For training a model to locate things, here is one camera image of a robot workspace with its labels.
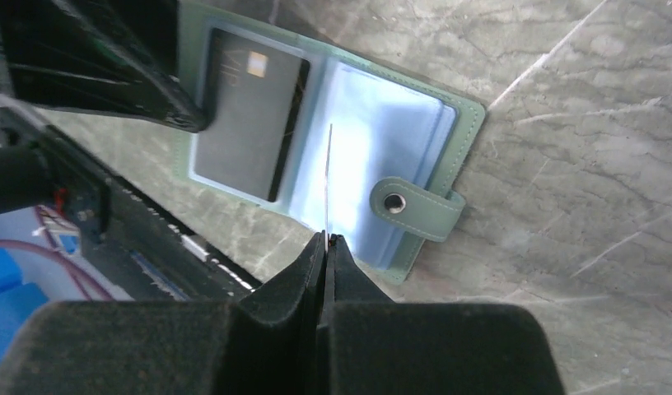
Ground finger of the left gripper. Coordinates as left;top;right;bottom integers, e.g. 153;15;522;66
0;1;208;132

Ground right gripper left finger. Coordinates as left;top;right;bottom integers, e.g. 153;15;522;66
0;234;326;394

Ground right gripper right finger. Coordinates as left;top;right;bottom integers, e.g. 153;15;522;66
316;235;565;394

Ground single black VIP card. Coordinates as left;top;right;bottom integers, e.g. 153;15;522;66
193;29;310;202

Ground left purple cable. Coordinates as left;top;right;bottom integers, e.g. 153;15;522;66
0;207;116;303

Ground green card holder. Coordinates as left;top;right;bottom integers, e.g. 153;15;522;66
177;1;486;284

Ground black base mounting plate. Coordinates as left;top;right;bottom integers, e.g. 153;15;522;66
0;97;260;300

